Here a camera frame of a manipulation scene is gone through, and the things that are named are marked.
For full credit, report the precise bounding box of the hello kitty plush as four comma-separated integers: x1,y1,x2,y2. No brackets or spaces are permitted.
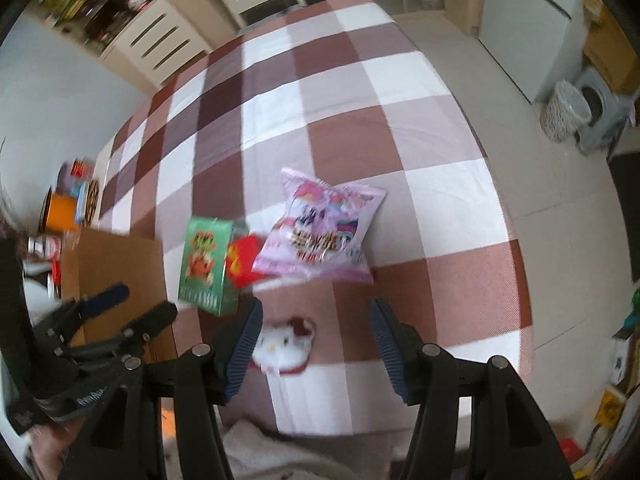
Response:
250,316,316,376

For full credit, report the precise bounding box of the green bricks box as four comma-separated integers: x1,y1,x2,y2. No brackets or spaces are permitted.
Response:
178,217,239,316

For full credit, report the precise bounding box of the purple snack bag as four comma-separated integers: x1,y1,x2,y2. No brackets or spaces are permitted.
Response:
253,168,387,284

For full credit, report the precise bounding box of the brown cardboard box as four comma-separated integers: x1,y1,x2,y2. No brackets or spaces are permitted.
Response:
60,226,179,361

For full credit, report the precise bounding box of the red lid jar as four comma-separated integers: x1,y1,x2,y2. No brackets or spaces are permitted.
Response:
27,234,62,261

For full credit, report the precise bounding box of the orange container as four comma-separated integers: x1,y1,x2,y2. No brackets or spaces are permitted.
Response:
38,188,78,234

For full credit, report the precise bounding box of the woven brown trivet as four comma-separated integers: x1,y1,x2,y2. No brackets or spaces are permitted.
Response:
81,179,100,226

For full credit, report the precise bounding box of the blue tissue box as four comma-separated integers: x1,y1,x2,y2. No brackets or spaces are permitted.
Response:
75,181,90,226

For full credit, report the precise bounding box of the purple container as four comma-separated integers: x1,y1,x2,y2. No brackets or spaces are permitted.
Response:
55,162,75,195

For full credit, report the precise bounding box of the red cup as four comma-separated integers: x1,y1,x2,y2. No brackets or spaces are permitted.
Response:
70,159,94,181

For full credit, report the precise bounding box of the checkered tablecloth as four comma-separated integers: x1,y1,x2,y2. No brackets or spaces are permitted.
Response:
96,0,534,436

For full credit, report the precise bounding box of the grey step stool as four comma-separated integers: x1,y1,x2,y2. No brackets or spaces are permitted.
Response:
575,66,634,158

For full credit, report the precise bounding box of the cardboard box on floor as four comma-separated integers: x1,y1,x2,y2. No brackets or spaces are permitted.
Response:
582,6,639,96

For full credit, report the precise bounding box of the white refrigerator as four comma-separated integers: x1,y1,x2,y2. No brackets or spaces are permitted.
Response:
478,0,588,102

